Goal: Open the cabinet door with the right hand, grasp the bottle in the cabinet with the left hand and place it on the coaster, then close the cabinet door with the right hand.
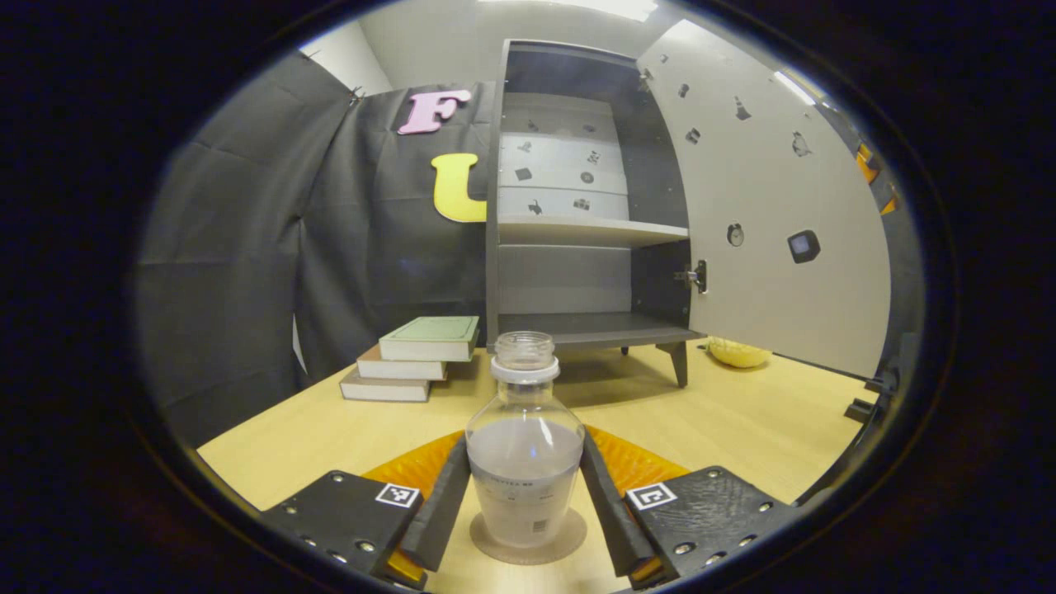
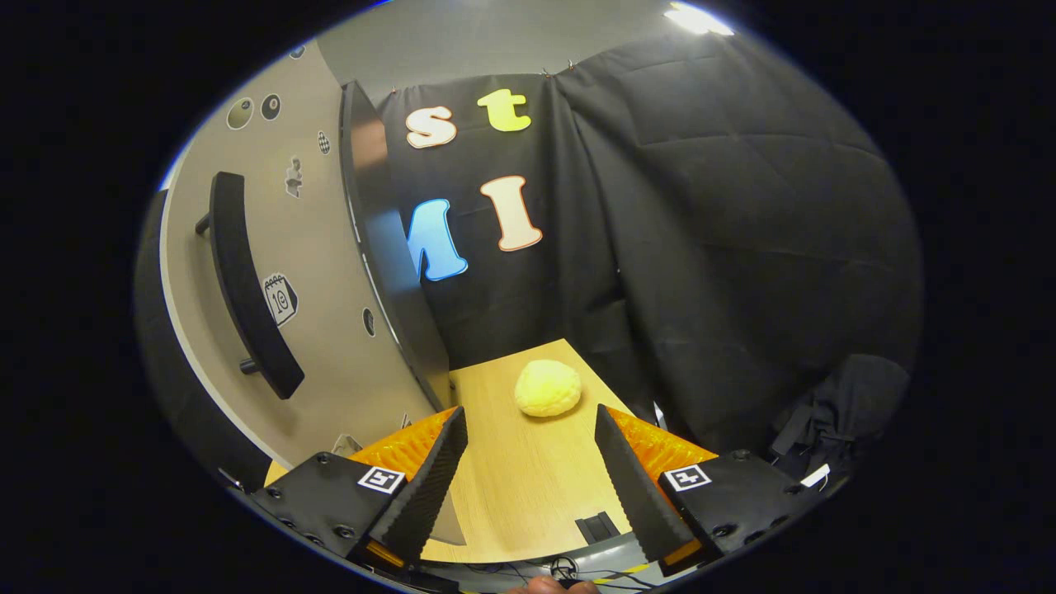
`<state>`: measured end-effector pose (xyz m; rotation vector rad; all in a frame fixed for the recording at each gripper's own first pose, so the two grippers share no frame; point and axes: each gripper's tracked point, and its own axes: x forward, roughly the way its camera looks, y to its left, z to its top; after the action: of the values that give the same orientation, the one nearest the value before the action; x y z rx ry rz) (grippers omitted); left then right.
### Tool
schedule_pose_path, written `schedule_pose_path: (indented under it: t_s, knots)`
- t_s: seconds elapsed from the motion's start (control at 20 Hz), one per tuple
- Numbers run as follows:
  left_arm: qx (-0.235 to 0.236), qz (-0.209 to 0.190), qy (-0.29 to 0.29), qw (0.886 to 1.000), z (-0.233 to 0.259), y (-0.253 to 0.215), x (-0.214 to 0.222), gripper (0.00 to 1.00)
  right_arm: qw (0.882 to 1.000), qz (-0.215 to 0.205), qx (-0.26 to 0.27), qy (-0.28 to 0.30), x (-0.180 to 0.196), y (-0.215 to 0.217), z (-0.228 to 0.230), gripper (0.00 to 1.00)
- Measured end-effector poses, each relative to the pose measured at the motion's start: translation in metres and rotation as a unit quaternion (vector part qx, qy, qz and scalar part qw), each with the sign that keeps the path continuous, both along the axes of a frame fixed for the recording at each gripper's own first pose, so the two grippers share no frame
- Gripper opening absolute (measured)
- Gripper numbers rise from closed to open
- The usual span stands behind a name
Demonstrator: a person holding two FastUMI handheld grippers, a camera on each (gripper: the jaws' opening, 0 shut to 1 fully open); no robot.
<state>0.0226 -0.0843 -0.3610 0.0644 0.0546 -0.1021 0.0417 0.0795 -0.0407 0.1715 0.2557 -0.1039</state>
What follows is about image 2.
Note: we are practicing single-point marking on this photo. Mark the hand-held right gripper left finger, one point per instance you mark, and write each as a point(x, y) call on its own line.
point(429, 487)

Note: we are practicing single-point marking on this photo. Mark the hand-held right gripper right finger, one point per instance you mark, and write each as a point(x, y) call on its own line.
point(631, 487)

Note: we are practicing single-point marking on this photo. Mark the dark grey cabinet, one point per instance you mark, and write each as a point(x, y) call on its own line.
point(388, 247)

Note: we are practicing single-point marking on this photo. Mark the yellow plush ball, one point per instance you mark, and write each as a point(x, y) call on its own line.
point(549, 388)

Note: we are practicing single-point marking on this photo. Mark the dark cloth bundle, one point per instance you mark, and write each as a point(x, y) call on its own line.
point(850, 404)

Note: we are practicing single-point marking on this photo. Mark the black backdrop cloth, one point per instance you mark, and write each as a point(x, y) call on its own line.
point(742, 247)

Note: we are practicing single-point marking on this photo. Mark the striped ceiling light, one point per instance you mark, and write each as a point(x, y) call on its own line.
point(697, 18)

